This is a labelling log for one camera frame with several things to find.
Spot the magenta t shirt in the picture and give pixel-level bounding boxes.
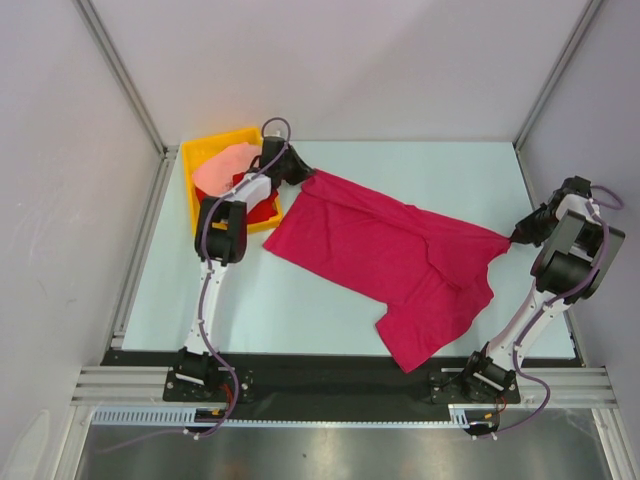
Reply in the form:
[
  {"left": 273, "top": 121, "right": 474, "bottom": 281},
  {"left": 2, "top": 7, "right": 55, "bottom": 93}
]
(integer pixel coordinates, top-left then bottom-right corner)
[{"left": 264, "top": 171, "right": 511, "bottom": 373}]

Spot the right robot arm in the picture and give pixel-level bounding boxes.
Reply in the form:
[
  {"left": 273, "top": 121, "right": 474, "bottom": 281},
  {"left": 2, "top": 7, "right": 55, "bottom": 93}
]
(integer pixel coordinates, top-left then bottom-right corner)
[{"left": 461, "top": 176, "right": 626, "bottom": 403}]

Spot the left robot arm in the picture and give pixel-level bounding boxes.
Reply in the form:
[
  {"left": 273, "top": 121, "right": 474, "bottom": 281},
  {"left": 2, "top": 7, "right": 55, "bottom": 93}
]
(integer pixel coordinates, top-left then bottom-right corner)
[{"left": 174, "top": 136, "right": 314, "bottom": 400}]

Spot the red t shirt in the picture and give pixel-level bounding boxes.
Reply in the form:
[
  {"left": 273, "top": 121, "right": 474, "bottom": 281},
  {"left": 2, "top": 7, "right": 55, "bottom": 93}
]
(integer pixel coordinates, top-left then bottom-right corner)
[{"left": 194, "top": 172, "right": 280, "bottom": 225}]

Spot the light pink t shirt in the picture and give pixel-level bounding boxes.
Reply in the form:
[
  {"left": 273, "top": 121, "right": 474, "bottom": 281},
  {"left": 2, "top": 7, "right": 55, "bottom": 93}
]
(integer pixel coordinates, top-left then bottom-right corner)
[{"left": 192, "top": 143, "right": 261, "bottom": 198}]

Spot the yellow plastic bin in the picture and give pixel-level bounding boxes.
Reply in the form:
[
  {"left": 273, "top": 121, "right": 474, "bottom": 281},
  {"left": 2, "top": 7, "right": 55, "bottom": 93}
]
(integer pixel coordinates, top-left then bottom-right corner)
[{"left": 182, "top": 127, "right": 262, "bottom": 234}]

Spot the left aluminium frame post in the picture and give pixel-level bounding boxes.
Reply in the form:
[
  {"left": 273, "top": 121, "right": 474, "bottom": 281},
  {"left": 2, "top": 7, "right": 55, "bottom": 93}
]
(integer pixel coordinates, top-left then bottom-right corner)
[{"left": 72, "top": 0, "right": 179, "bottom": 161}]

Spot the aluminium frame post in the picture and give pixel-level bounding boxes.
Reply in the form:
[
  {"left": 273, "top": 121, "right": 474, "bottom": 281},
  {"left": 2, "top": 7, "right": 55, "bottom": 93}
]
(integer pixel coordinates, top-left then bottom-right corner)
[
  {"left": 72, "top": 0, "right": 179, "bottom": 161},
  {"left": 513, "top": 0, "right": 606, "bottom": 151}
]

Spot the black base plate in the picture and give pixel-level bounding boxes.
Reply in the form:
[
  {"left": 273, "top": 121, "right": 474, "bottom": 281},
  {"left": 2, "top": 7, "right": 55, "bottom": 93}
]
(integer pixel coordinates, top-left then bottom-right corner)
[{"left": 99, "top": 351, "right": 584, "bottom": 421}]

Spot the right aluminium frame post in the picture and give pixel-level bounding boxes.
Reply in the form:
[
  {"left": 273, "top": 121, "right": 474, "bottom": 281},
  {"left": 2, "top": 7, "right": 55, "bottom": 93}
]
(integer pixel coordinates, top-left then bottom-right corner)
[{"left": 513, "top": 0, "right": 606, "bottom": 151}]

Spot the white slotted cable duct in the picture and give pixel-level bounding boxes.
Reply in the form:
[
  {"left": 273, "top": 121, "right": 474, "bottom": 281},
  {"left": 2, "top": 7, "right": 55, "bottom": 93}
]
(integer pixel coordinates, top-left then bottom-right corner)
[{"left": 92, "top": 404, "right": 500, "bottom": 429}]

